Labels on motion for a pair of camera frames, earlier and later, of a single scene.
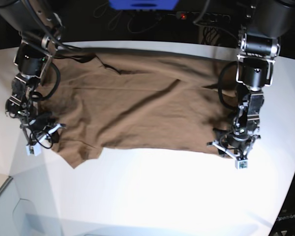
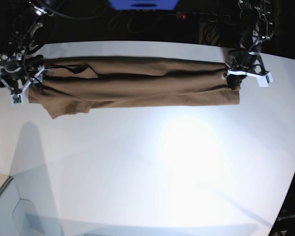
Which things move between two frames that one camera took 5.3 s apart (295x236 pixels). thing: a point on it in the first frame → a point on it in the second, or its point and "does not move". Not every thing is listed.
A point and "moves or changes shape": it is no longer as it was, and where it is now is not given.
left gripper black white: [237, 147] → [241, 66]
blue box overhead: [143, 5] does not move
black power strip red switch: [198, 17] does not move
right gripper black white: [44, 127] → [16, 81]
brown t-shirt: [100, 102] moves or changes shape
